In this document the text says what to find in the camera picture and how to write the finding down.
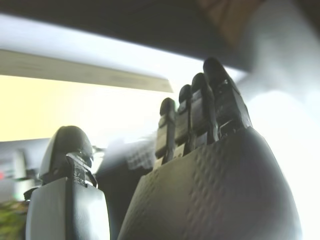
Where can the cream hardcover book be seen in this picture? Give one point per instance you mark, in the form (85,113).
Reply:
(75,107)

